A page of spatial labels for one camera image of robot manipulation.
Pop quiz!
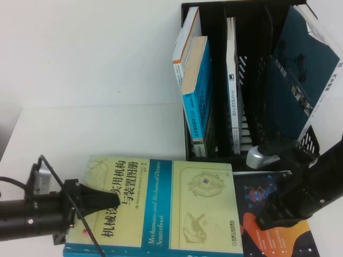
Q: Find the yellow and blue hardcover book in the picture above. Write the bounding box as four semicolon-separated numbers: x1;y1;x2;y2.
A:
63;154;245;257

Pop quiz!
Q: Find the black mesh book stand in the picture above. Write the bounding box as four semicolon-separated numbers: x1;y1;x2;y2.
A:
181;0;322;172

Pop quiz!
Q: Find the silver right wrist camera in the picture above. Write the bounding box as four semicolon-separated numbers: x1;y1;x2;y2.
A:
246;133;302;170

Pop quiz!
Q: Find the dark arm cable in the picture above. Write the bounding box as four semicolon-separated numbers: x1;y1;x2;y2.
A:
0;176;29;190

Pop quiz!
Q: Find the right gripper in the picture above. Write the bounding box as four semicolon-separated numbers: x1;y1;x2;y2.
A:
256;163;332;231

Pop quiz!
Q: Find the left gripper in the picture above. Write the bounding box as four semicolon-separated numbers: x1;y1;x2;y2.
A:
53;178;120;246

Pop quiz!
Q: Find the white book with orange stripe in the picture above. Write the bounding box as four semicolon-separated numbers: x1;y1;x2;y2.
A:
172;6;202;90

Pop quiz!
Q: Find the thin white book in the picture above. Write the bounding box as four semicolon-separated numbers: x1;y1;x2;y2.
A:
226;17;242;156

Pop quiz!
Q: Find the dark book with orange shapes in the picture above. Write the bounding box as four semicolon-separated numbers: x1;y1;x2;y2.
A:
232;170;320;257

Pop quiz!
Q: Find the black camera cable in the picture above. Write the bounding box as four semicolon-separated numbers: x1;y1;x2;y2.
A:
39;154;107;257

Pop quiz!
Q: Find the cyan book with beige pages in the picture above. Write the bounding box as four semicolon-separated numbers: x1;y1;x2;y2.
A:
181;35;214;158

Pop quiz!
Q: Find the dark teal book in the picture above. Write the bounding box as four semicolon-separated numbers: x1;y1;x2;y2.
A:
267;5;341;142

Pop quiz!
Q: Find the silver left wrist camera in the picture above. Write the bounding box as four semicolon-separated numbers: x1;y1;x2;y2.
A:
25;156;53;196

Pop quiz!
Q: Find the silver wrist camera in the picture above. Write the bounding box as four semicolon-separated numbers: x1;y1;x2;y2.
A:
246;133;302;170
25;156;53;196

